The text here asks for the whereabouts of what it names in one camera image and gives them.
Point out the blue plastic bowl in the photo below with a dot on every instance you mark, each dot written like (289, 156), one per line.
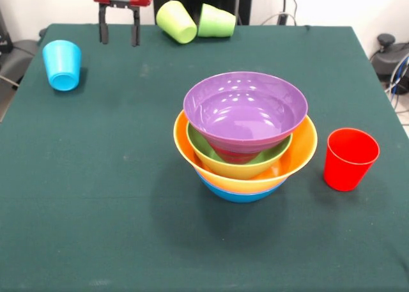
(239, 196)

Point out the yellow-green plastic cup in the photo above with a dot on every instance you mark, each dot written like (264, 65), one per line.
(175, 20)

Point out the red plastic cup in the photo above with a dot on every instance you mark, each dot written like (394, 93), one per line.
(348, 170)

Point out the magenta plastic bowl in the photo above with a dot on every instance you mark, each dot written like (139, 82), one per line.
(238, 156)

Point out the orange plastic bowl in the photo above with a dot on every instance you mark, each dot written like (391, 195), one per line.
(302, 145)

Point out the green plastic bowl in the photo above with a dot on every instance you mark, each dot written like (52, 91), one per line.
(230, 169)

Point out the purple plastic bowl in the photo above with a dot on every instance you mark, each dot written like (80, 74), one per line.
(246, 113)

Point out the blue plastic cup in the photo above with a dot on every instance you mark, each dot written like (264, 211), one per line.
(62, 62)

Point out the green plastic cup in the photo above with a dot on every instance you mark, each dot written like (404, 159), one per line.
(217, 22)

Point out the dark green tablecloth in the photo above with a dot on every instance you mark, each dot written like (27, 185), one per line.
(204, 241)

